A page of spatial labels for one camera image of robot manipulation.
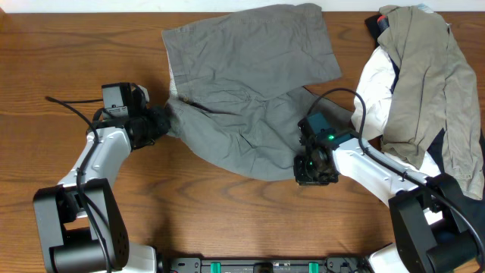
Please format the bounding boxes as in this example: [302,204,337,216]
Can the dark navy garment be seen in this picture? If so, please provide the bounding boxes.
[365,14,484,229]

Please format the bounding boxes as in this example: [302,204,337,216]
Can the grey shorts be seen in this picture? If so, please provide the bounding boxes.
[162,3,352,181]

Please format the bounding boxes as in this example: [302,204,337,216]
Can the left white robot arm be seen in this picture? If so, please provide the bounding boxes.
[33,106,171,272]

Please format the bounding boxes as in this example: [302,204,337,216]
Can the white garment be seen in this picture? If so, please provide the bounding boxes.
[351,45,444,224]

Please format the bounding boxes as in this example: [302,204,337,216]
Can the olive khaki garment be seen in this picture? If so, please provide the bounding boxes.
[378,5,484,200]

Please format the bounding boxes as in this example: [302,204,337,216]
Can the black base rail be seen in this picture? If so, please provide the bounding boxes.
[169,256,374,273]

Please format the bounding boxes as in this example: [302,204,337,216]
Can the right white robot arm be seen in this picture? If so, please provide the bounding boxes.
[294,125,484,272]

